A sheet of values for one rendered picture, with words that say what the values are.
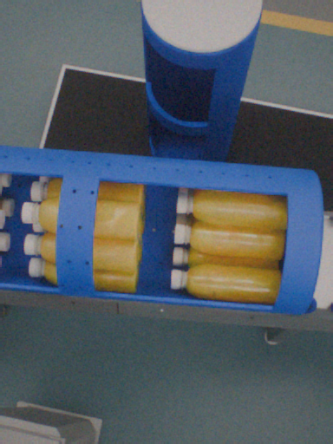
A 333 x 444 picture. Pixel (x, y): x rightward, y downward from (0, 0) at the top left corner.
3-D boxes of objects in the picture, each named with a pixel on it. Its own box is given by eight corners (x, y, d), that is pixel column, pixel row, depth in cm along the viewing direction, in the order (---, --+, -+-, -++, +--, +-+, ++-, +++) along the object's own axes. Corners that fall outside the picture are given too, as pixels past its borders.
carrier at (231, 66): (159, 100, 240) (140, 171, 233) (155, -61, 156) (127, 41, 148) (236, 115, 238) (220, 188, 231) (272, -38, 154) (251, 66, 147)
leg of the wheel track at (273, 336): (279, 344, 231) (320, 324, 171) (264, 343, 232) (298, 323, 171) (280, 329, 233) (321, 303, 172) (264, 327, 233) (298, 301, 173)
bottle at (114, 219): (139, 240, 126) (35, 231, 126) (141, 202, 126) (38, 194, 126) (136, 242, 118) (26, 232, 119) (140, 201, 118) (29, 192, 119)
